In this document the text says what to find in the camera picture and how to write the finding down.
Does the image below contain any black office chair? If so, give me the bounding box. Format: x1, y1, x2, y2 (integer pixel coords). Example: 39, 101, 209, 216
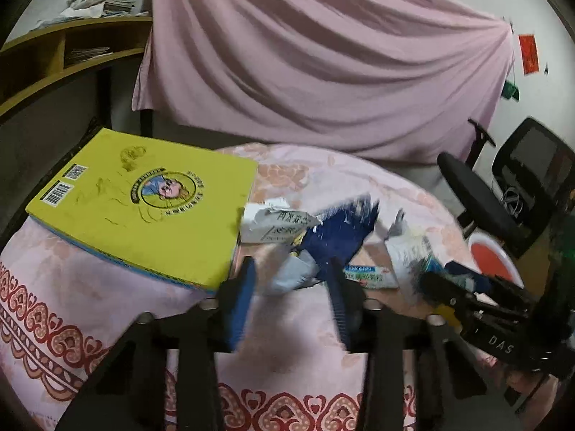
437, 117, 574, 259

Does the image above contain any green wall hook item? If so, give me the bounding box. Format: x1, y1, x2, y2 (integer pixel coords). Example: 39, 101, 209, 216
501, 81, 520, 101

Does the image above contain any small white blue box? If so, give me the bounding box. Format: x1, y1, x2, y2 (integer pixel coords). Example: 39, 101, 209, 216
344, 265, 399, 290

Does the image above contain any papers pile on shelf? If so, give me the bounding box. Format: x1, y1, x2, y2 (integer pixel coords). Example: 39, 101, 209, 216
37, 0, 151, 27

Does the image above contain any dark blue snack wrapper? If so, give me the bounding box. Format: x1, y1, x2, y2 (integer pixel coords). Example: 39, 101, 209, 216
294, 195, 379, 281

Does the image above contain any pink floral tablecloth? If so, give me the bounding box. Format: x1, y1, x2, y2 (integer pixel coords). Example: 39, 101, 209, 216
1, 144, 475, 430

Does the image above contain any torn white carton box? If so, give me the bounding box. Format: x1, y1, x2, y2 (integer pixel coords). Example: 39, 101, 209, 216
240, 198, 323, 244

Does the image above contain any orange trash bucket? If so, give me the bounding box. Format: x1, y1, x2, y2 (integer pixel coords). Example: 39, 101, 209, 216
468, 232, 524, 288

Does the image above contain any white cable on chair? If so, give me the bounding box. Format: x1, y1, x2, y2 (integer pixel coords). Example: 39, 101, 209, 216
500, 185, 526, 219

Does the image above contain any white printed pouch package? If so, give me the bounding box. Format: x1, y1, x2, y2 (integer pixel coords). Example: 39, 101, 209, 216
384, 208, 443, 305

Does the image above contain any wooden shelf unit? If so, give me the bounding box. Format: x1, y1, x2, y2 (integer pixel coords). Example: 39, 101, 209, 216
1, 17, 152, 122

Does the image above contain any red paper wall decoration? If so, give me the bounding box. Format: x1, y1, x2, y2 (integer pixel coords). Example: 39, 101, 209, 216
519, 34, 540, 75

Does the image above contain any yellow children's book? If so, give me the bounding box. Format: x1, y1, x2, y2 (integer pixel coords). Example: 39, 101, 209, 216
26, 129, 258, 291

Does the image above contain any pink hanging sheet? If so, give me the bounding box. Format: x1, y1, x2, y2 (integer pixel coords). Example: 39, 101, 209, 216
132, 0, 514, 164

